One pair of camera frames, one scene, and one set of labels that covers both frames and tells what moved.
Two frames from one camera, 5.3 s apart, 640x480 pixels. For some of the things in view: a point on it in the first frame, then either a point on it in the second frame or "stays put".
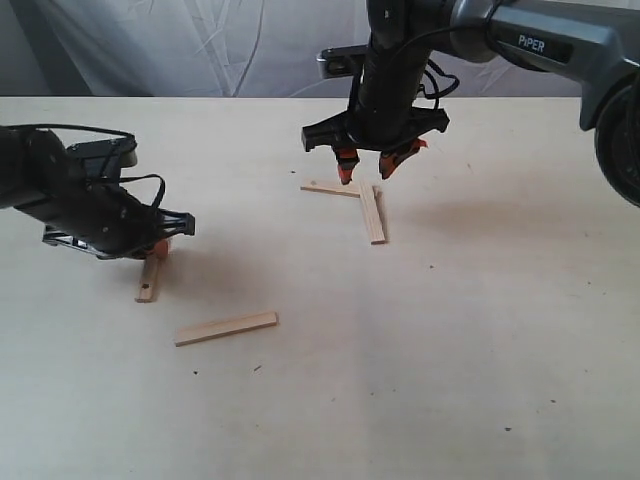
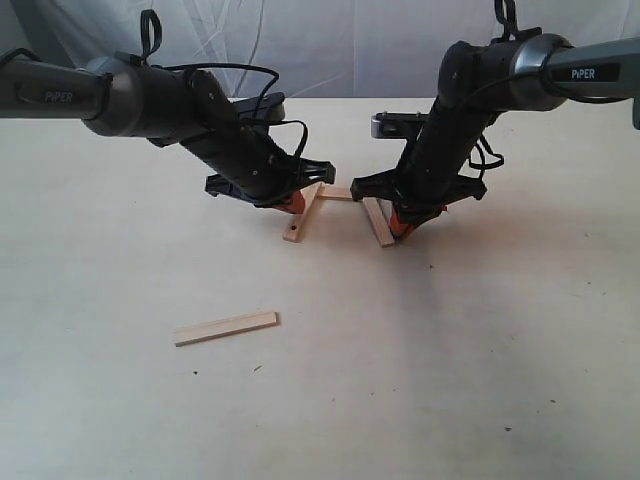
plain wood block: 190,335 stays put
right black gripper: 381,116 to 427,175
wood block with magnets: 148,279 to 298,224
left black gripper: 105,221 to 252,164
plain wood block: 372,197 stays put
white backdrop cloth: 221,49 stays put
